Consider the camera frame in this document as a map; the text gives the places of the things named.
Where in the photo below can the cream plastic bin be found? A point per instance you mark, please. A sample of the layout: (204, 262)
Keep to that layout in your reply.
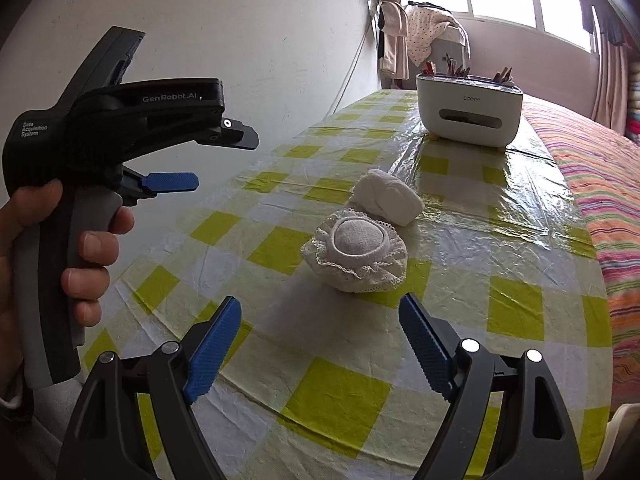
(625, 430)

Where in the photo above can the bed with striped sheet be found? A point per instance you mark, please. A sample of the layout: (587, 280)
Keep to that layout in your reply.
(610, 200)

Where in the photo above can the row of hanging clothes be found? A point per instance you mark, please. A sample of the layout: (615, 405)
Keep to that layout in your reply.
(600, 0)

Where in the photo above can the clothes hanging by wall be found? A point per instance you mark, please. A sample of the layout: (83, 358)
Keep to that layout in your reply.
(392, 45)

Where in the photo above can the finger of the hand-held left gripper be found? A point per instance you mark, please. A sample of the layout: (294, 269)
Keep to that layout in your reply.
(172, 182)
(242, 136)

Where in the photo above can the person's grey trouser leg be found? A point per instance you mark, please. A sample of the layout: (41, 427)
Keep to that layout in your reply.
(35, 435)

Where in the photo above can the white cloth ball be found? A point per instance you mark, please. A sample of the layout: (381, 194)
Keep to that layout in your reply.
(390, 197)

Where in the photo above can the person's left hand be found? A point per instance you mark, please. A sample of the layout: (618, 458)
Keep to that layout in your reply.
(97, 247)

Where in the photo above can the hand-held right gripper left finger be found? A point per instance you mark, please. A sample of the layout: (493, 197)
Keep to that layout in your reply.
(212, 350)

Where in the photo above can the dotted white cloth heap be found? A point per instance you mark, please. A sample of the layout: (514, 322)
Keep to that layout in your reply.
(427, 30)

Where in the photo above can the yellow checked tablecloth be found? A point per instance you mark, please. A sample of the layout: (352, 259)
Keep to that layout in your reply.
(350, 410)

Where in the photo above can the white desk organizer box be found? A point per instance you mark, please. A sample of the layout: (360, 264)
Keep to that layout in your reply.
(470, 110)

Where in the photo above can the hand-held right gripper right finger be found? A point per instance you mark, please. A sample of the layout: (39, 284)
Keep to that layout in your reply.
(427, 350)

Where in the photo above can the stack of folded quilts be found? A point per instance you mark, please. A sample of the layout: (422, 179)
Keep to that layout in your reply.
(634, 105)

